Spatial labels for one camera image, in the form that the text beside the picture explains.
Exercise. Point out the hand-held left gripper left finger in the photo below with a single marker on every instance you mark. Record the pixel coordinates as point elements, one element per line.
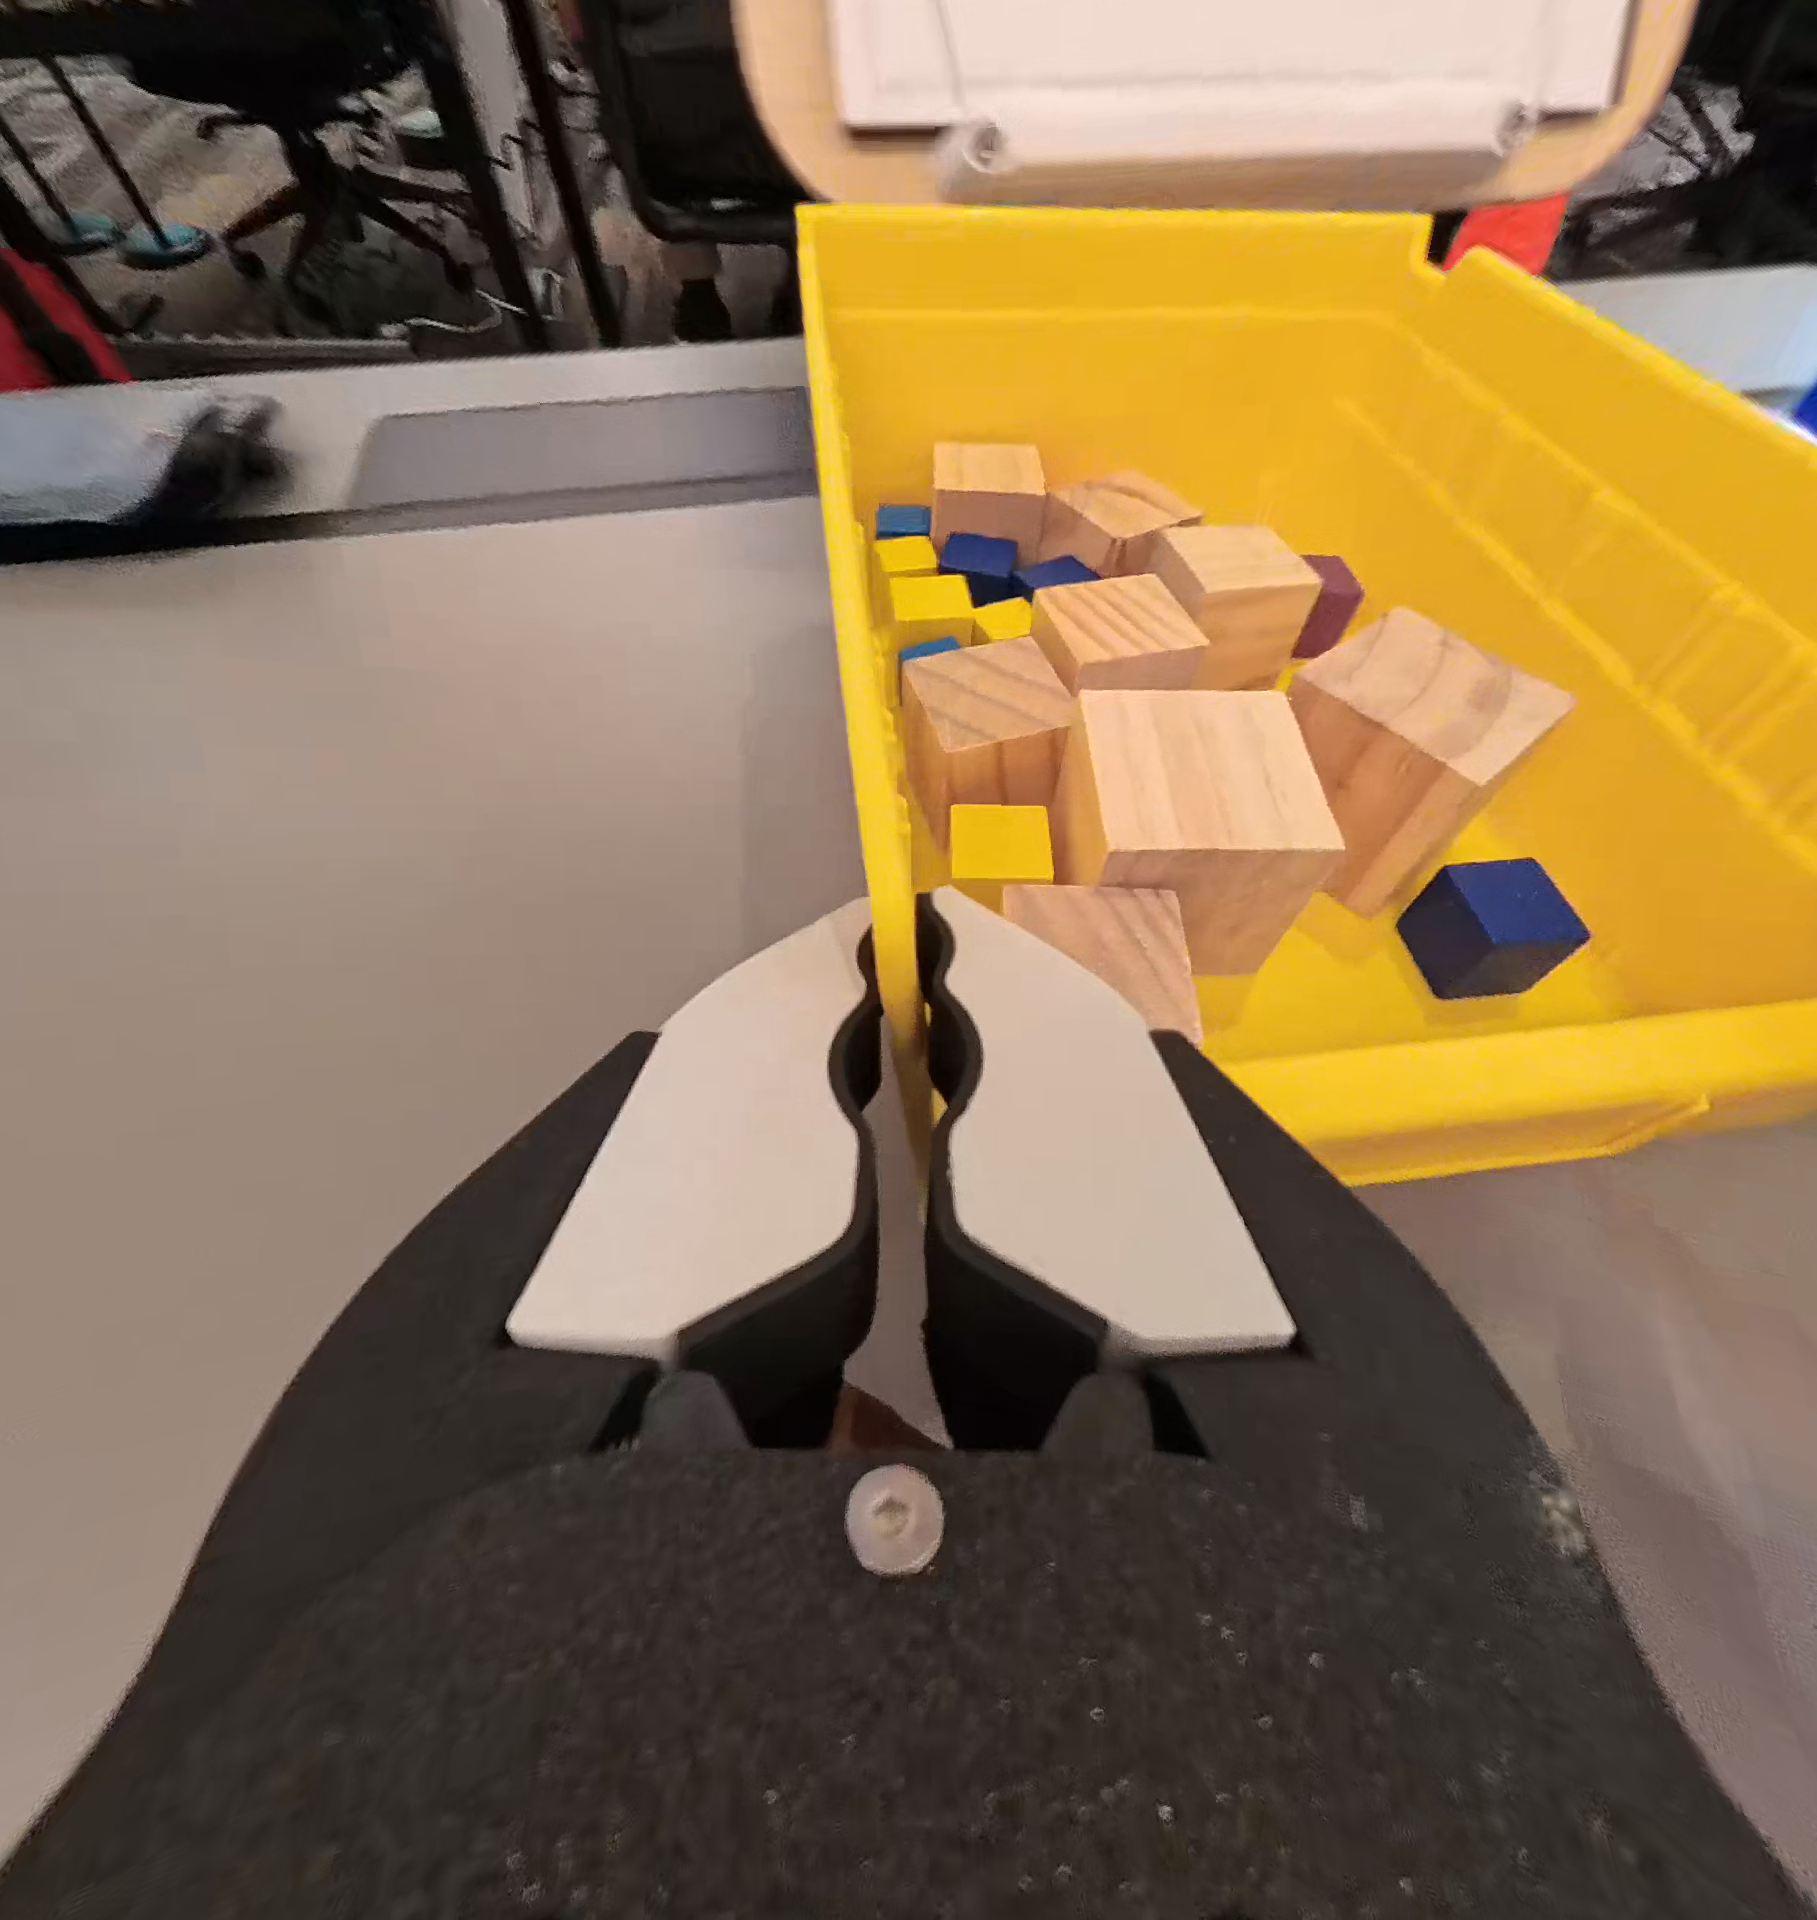
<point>684,1186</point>

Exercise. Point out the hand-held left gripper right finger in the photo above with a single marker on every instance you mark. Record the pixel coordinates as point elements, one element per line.
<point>1104,1186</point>

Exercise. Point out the small yellow cube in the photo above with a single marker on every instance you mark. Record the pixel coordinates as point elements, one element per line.
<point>905,555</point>
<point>1004,617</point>
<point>931,608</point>
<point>1002,842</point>

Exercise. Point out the pile of plain wooden cubes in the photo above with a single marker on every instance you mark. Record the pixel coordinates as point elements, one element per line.
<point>1209,795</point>

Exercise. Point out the small purple cube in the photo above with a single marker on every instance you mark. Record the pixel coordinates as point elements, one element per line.
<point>1332,605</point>

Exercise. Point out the small light blue cube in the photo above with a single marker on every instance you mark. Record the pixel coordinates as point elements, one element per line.
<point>903,519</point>

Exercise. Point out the yellow plastic bin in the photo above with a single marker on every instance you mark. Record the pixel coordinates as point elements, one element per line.
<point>1599,450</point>

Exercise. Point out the grey desk hatch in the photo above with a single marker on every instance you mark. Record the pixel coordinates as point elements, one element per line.
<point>578,446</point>
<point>54,457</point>

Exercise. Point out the white desk stand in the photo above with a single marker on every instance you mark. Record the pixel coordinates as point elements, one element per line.
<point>1239,149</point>

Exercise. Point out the black office chair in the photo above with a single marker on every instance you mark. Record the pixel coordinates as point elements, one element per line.
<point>309,91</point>
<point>699,120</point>

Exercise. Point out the red bag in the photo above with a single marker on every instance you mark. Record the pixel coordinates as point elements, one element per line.
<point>15,330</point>

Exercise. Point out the beige wooden board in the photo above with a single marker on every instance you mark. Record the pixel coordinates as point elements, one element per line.
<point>781,91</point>

